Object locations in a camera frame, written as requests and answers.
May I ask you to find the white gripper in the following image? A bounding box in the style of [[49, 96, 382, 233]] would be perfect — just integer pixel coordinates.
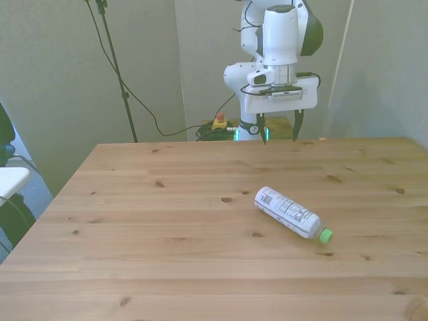
[[243, 75, 319, 146]]

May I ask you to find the green-capped plastic water bottle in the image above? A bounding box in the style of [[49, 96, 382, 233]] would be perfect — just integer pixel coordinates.
[[253, 186, 334, 245]]

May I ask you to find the black tripod stand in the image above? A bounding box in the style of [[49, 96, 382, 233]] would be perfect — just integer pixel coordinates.
[[94, 0, 139, 144]]

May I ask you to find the yellow emergency stop button box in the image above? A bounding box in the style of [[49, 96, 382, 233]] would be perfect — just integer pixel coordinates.
[[211, 112, 229, 132]]

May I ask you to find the white side table board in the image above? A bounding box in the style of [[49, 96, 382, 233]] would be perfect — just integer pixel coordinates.
[[0, 167, 31, 199]]

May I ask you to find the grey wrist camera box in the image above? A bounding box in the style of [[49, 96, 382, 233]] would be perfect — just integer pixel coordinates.
[[266, 86, 309, 102]]

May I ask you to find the coiled dark green cable bundle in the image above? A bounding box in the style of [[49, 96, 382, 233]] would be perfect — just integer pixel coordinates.
[[195, 120, 240, 142]]

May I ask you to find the long black cable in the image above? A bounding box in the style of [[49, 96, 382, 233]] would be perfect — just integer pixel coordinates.
[[84, 0, 215, 137]]

